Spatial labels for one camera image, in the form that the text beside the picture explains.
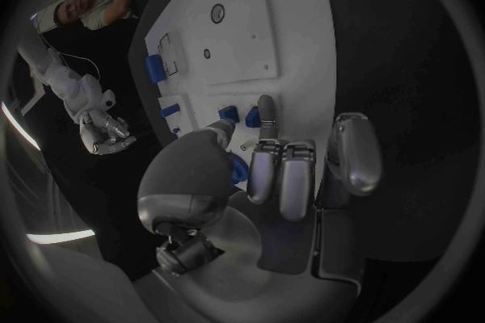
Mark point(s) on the short blue cylinder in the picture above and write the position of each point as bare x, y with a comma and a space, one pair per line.
169, 111

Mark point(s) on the blue gear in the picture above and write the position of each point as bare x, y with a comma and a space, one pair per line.
239, 170

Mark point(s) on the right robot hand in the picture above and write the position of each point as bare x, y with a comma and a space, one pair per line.
106, 135

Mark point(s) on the small blue peg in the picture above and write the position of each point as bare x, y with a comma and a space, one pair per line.
228, 113

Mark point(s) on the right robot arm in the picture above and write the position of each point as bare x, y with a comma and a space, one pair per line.
72, 83

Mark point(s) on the white task board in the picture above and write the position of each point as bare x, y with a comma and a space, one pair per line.
242, 35

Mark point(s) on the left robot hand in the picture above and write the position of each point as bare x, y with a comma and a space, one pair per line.
189, 171

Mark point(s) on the large blue cylinder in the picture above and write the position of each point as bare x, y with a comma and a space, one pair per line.
154, 69

